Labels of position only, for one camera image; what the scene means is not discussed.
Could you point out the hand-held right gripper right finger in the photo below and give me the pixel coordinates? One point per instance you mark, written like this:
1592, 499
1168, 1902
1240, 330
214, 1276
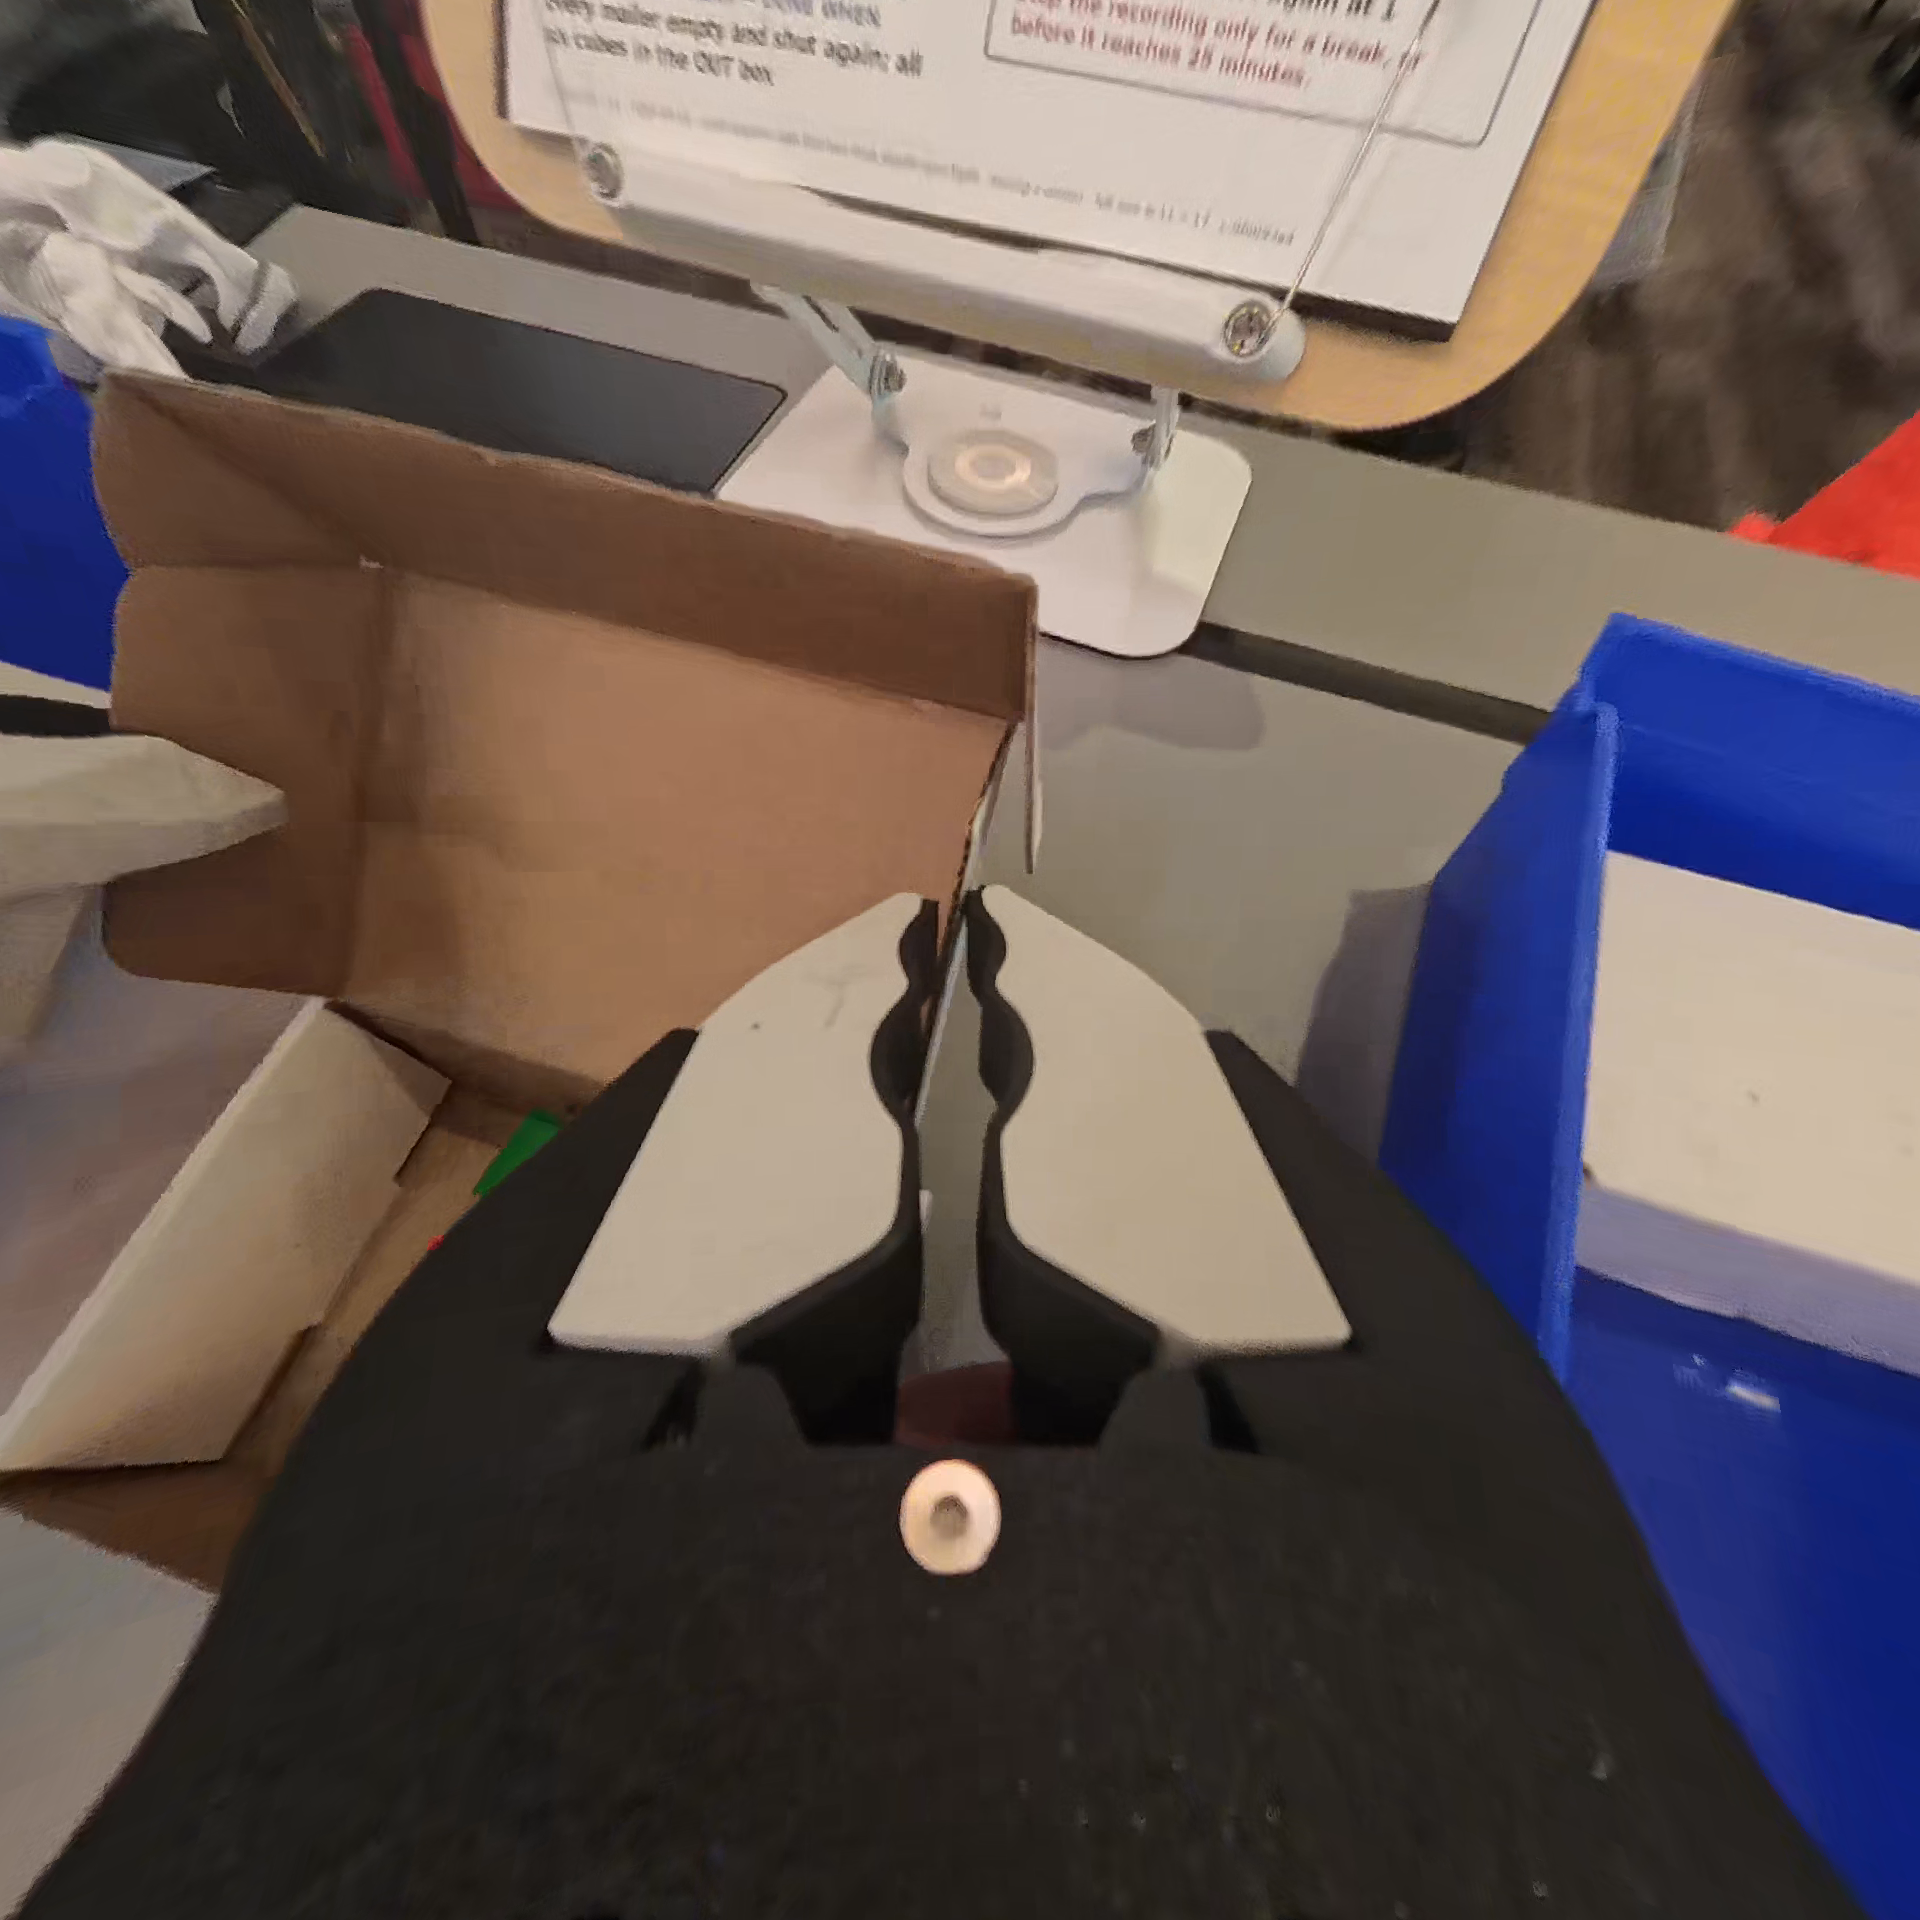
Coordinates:
1142, 1171

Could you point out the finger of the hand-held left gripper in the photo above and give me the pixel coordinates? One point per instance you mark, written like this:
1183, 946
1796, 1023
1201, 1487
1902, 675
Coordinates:
119, 819
31, 960

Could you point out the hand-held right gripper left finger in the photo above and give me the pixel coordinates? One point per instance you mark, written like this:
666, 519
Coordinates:
764, 1171

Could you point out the green wooden cube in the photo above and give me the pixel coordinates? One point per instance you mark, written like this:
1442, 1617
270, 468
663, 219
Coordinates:
517, 1156

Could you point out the blue plastic storage bin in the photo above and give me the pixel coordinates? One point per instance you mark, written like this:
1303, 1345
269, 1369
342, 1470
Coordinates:
1500, 974
54, 511

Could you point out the white cardboard mailer box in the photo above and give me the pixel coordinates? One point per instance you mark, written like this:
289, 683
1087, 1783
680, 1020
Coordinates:
1756, 1049
600, 780

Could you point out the crumpled white cloth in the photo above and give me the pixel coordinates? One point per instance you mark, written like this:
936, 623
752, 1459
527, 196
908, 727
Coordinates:
106, 255

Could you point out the wooden document stand white base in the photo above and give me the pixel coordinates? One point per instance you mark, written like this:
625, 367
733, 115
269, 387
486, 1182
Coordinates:
1080, 523

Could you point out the printed instruction sheet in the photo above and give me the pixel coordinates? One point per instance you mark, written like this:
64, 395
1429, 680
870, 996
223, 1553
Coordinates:
901, 136

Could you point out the orange grey striped post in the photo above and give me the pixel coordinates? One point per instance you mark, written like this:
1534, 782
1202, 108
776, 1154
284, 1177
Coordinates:
1846, 523

